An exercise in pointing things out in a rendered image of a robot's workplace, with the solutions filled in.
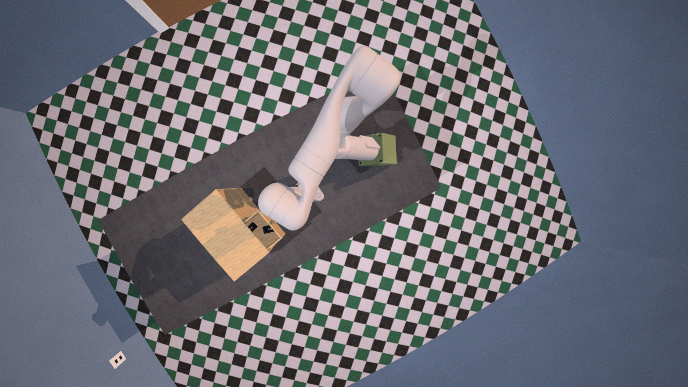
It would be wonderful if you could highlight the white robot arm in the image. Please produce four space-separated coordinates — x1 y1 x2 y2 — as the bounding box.
258 46 401 231

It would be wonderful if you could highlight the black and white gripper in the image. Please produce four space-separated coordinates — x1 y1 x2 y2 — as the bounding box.
289 183 324 202

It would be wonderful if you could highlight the light wooden chest of drawers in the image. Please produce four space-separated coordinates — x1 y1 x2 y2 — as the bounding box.
181 188 274 281

